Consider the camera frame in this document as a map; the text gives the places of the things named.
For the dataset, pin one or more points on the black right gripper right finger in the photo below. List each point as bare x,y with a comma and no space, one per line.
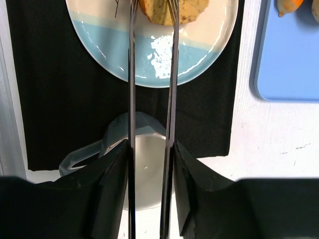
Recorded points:
211,206

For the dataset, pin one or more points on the blue plastic tray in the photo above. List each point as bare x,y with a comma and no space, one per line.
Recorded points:
285,63

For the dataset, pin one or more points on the aluminium frame rail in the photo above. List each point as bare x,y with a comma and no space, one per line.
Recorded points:
11,159

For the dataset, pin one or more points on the cream and blue plate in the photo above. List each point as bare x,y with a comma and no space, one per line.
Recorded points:
103,28

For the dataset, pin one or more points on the brown bread slice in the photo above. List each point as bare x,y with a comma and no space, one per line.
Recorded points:
157,11

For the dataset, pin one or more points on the steel serving tongs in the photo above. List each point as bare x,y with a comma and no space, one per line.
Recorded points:
170,127

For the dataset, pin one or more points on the black cloth placemat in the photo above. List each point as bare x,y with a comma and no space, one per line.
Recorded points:
67,99

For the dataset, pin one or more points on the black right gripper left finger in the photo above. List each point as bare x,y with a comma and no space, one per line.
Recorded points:
86,204

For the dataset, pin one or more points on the striped orange croissant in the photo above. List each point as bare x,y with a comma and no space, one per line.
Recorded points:
287,6

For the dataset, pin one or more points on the round golden bread roll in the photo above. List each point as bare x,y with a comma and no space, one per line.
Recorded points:
315,10

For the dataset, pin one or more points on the teal ceramic mug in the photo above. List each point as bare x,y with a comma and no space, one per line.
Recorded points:
150,148

